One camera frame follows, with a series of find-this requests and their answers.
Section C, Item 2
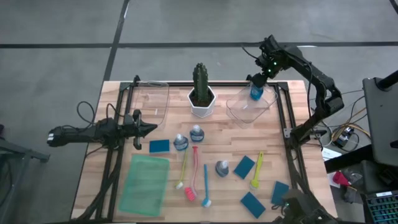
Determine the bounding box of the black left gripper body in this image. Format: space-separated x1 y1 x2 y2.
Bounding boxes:
123 108 144 151

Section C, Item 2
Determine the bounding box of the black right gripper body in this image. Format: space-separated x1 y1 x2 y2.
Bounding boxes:
255 34 285 78

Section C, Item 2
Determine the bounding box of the blue dish soap bottle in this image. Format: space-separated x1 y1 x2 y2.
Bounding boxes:
215 160 230 178
249 82 265 101
189 124 205 143
173 133 190 152

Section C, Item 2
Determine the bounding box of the blue sponge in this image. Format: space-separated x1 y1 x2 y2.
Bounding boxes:
149 139 171 154
240 191 267 219
233 155 256 180
271 180 290 206

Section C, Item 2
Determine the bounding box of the yellow-green brush with white head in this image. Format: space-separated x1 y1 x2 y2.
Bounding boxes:
174 148 189 190

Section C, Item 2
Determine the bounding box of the red dish brush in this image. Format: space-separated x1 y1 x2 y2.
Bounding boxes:
184 146 200 202

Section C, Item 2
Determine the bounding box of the blue dish brush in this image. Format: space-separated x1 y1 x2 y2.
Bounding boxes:
201 164 213 208

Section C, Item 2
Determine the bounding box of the lime green dish brush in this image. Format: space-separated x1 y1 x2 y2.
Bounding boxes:
250 151 264 190

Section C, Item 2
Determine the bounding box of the clear plastic bin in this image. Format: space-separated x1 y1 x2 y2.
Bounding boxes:
226 82 279 129
132 80 170 127

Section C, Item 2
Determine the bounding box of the green cactus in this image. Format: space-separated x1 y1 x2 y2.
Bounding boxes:
192 62 211 105

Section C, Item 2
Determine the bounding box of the teal plastic bin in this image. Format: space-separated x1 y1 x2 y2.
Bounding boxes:
118 154 171 218

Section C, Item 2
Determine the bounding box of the white hexagonal plant pot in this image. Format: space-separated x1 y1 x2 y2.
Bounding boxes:
187 86 217 119

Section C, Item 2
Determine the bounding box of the white paper sheet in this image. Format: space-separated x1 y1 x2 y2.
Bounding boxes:
320 146 343 162

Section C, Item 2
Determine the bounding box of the grey metal stand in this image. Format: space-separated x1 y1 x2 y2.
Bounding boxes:
0 124 50 224

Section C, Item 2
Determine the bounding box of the black side desk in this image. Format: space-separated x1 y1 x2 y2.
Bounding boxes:
325 144 398 224

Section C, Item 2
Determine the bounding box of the black pole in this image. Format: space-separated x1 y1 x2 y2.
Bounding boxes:
376 70 398 91

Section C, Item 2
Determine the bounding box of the red cloth item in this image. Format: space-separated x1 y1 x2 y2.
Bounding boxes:
331 170 351 187

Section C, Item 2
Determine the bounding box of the grey equipment case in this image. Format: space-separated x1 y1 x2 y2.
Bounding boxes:
362 77 398 167

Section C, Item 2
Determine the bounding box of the backlit keyboard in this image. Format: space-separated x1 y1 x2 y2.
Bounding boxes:
366 190 398 224

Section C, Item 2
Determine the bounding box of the black metal table frame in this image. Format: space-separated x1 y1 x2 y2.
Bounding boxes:
77 74 312 224

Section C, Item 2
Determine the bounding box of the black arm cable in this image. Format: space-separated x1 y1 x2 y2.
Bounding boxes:
76 101 124 125

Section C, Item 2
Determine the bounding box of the cable bundle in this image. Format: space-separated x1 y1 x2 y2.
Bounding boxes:
310 90 373 150

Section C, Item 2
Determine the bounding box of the black table-level camera mount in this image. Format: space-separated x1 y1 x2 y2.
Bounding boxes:
273 188 338 224

